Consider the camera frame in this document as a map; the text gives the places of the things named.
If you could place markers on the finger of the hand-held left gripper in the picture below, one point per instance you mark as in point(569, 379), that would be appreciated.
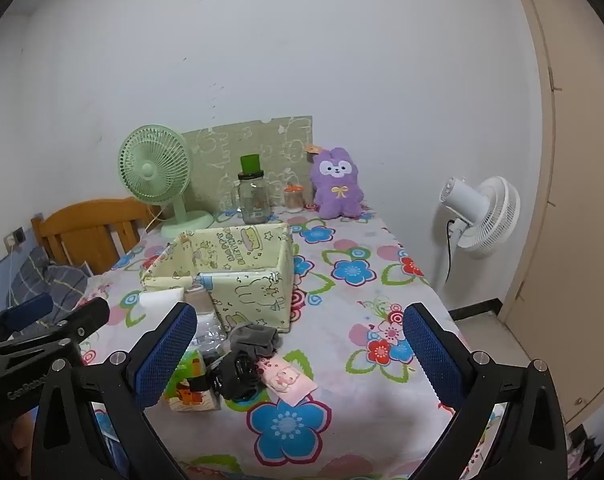
point(29, 310)
point(81, 320)

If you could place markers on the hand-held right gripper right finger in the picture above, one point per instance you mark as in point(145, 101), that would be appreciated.
point(432, 355)

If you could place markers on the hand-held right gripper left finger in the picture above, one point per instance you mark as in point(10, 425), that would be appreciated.
point(166, 355)

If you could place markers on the green orange snack packet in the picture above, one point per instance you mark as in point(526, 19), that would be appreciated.
point(189, 390)

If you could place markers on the clear plastic bottle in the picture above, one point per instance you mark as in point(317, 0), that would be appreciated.
point(206, 330)

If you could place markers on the white tissue packet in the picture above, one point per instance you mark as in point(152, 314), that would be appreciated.
point(156, 300)

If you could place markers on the black wrapper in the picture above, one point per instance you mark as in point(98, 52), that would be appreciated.
point(236, 375)

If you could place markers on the grey sock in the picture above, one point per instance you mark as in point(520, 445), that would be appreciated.
point(254, 337)

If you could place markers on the yellow printed fabric storage box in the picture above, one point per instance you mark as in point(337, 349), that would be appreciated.
point(252, 295)

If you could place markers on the pink cartoon packet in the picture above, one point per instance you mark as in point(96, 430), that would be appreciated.
point(287, 380)

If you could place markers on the grey plaid cloth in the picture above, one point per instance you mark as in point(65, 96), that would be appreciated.
point(56, 280)

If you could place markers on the wooden bed headboard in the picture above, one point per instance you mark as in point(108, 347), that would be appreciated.
point(81, 215)

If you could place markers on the white standing fan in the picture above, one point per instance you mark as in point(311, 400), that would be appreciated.
point(487, 220)

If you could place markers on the green desk fan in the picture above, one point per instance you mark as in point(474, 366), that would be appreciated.
point(149, 167)

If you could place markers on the glass mug jar green lid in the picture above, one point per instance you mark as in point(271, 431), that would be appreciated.
point(254, 200)

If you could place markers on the purple plush bunny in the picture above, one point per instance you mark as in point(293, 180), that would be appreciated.
point(337, 190)

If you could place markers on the small jar orange lid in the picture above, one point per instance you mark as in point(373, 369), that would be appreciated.
point(293, 202)

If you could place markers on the beige wooden door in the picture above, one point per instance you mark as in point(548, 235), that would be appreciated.
point(582, 210)

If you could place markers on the green printed board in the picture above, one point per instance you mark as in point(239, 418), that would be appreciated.
point(252, 140)

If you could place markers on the wall socket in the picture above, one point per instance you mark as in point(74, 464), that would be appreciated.
point(14, 237)

